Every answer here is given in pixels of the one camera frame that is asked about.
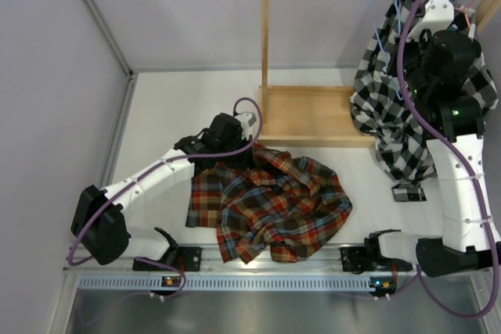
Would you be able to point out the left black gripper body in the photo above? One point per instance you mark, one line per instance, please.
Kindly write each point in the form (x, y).
(239, 159)

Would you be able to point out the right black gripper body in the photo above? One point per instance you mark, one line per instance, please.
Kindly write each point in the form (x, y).
(416, 80)

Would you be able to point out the red brown plaid shirt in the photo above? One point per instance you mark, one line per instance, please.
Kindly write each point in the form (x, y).
(291, 206)

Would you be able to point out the blue wire hanger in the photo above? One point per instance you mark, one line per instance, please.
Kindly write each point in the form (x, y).
(398, 9)

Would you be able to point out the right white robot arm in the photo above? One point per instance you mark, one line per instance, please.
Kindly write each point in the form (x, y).
(469, 240)

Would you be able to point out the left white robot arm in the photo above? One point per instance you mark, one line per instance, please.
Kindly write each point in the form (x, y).
(102, 219)

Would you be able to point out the black white checkered shirt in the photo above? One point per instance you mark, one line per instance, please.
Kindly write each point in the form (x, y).
(378, 109)

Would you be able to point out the wooden clothes rack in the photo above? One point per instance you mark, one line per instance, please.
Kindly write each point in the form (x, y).
(316, 116)

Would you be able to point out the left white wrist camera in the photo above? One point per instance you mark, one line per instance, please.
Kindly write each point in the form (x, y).
(247, 121)

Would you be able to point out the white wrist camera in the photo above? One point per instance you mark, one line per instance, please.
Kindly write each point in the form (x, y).
(438, 15)
(247, 121)

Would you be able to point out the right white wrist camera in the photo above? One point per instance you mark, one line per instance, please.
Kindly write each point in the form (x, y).
(438, 15)

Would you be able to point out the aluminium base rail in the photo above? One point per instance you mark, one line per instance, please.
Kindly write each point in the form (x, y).
(332, 258)

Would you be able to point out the perforated cable duct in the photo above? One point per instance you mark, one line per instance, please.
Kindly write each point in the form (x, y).
(279, 283)

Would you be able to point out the aluminium frame post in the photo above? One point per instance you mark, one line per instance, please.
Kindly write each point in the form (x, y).
(107, 35)

